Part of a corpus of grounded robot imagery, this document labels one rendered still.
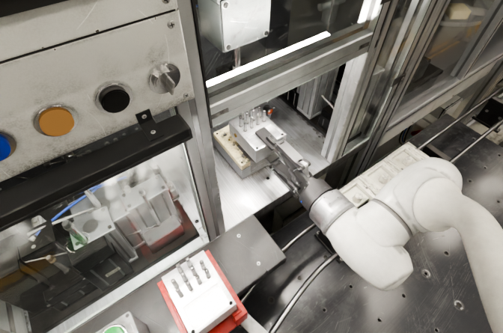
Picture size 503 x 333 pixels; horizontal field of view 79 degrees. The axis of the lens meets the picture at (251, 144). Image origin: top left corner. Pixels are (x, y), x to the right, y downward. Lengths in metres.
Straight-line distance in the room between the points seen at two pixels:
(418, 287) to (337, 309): 0.25
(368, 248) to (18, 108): 0.57
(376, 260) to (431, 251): 0.55
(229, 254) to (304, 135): 0.44
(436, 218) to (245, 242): 0.42
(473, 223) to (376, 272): 0.19
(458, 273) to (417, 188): 0.58
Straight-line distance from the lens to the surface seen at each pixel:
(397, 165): 1.05
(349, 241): 0.64
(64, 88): 0.36
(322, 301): 1.01
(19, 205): 0.39
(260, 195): 0.85
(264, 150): 0.77
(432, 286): 1.13
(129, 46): 0.35
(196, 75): 0.42
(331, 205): 0.66
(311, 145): 0.98
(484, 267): 0.51
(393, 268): 0.65
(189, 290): 0.66
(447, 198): 0.63
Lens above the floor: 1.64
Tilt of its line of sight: 50 degrees down
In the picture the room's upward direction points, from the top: straight up
